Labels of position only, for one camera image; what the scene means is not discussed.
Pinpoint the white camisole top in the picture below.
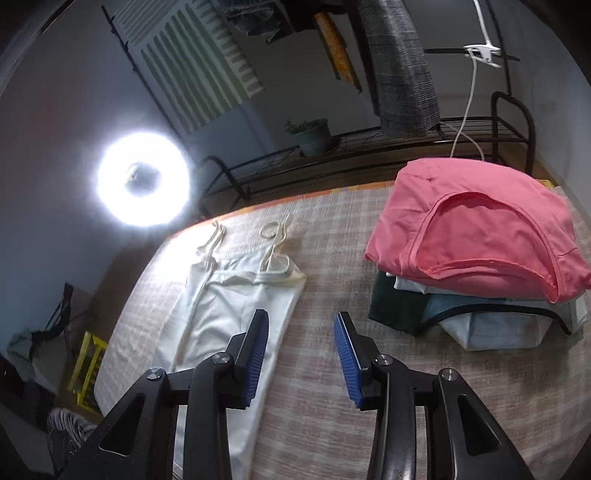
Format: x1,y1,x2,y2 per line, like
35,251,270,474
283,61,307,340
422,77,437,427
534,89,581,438
151,215,305,479

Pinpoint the checked beige bed cover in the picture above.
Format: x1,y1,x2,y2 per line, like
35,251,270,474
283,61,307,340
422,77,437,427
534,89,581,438
93,180,591,480

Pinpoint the light grey folded garment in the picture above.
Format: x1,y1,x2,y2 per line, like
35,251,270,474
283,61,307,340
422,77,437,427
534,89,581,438
394,277,589,351

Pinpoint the pink folded garment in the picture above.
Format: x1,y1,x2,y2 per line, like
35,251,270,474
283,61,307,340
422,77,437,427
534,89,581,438
365,158,590,304

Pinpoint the black metal rack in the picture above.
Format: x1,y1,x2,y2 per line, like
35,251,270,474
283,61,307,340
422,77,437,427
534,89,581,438
198,1,537,219

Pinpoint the potted plant green pot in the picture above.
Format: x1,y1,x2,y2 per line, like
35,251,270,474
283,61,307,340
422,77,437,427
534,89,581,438
284,118,334,157

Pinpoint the grey plaid hanging garment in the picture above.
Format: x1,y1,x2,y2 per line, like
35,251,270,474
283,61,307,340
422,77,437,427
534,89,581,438
358,1,440,139

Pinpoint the white clip lamp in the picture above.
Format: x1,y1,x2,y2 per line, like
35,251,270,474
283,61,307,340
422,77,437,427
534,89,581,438
464,0,501,68

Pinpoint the orange hanging cloth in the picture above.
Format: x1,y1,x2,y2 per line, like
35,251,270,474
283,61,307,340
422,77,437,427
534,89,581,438
315,12,363,93

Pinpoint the green striped hanging cloth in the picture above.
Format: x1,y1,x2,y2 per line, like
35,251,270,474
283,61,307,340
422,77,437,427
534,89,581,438
109,0,264,137

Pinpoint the white ring light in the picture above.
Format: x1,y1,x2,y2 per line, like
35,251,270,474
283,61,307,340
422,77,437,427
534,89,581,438
96,131,190,227

